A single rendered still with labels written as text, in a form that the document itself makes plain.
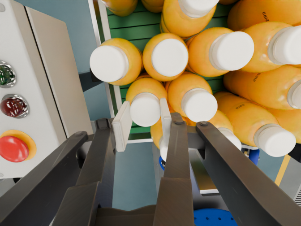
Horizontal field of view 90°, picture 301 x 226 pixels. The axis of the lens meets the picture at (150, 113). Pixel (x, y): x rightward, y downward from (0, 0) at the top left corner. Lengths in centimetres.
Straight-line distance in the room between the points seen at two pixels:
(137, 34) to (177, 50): 20
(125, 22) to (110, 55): 20
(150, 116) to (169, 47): 8
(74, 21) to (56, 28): 114
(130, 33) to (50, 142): 26
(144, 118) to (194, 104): 6
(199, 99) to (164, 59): 6
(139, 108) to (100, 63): 7
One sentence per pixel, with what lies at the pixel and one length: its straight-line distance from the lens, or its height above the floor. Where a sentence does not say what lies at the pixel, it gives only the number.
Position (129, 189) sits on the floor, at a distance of 186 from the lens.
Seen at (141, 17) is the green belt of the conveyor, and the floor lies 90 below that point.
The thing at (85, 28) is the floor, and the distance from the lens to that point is 137.
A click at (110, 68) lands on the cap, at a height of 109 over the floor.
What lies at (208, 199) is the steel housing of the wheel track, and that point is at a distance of 54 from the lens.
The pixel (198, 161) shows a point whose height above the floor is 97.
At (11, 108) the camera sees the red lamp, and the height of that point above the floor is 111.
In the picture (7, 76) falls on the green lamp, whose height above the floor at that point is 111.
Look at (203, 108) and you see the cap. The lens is 19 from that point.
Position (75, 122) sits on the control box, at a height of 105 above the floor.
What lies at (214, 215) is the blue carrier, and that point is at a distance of 51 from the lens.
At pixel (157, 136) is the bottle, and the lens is 23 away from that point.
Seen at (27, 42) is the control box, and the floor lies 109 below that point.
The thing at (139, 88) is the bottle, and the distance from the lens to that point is 21.
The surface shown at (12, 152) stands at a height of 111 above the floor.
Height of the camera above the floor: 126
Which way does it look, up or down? 70 degrees down
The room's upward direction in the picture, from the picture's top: 178 degrees counter-clockwise
